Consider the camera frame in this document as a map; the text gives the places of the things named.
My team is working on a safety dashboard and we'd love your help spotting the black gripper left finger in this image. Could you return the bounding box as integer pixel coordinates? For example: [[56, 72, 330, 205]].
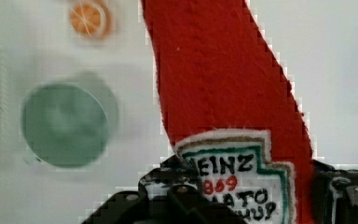
[[81, 156, 247, 224]]

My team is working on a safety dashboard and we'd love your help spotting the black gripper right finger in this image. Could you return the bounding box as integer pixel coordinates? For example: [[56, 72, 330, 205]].
[[311, 161, 358, 224]]

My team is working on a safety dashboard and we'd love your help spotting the red plush ketchup bottle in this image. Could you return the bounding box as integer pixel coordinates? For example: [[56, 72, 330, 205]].
[[140, 0, 317, 224]]

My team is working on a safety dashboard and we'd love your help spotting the green mug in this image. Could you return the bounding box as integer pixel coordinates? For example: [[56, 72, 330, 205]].
[[21, 71, 118, 169]]

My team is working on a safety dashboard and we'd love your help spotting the plush orange slice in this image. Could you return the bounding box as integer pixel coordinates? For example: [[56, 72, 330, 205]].
[[69, 0, 112, 39]]

